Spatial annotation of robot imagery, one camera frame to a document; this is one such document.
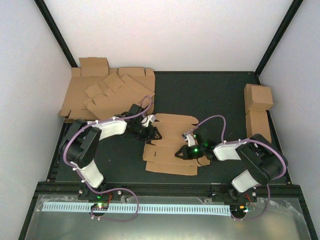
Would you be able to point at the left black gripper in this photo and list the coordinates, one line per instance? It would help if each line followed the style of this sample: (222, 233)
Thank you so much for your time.
(150, 134)

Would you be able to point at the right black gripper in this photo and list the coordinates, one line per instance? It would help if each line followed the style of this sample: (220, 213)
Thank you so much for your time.
(186, 154)

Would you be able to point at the cardboard box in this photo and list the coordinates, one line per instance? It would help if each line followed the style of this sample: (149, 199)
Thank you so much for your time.
(257, 123)
(159, 155)
(257, 98)

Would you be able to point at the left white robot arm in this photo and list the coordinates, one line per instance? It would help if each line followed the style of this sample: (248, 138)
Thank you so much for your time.
(79, 145)

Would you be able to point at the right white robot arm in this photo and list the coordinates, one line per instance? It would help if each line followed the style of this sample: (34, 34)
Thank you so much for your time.
(262, 163)

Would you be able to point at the stack of flat cardboard blanks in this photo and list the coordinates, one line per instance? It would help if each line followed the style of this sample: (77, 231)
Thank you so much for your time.
(92, 70)

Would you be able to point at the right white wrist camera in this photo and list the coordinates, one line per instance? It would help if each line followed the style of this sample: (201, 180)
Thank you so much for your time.
(189, 139)

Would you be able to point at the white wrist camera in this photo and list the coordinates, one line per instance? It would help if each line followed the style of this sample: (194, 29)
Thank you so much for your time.
(189, 139)
(148, 120)

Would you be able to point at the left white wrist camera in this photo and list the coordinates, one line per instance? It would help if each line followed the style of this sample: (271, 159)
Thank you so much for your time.
(148, 120)

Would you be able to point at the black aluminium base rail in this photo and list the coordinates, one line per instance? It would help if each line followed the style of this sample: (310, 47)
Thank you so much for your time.
(160, 188)

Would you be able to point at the light blue slotted cable duct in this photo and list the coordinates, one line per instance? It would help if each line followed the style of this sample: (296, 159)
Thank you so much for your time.
(132, 208)

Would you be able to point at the left black frame post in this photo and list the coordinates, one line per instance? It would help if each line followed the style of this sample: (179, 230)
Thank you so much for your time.
(51, 23)

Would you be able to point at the black frame post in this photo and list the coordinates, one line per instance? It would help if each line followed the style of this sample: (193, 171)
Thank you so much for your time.
(51, 23)
(282, 28)

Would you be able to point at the right black frame post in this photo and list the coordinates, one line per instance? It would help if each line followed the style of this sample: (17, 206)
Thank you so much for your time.
(282, 28)

